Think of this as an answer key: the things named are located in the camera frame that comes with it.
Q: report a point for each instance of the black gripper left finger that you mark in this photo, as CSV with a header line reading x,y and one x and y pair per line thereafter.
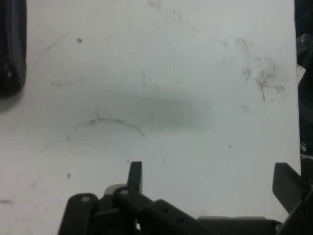
x,y
127,210

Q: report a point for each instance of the dark green round plate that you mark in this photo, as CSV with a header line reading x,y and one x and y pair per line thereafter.
x,y
12,49

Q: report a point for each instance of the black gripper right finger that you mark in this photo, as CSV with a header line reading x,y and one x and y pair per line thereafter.
x,y
293,193

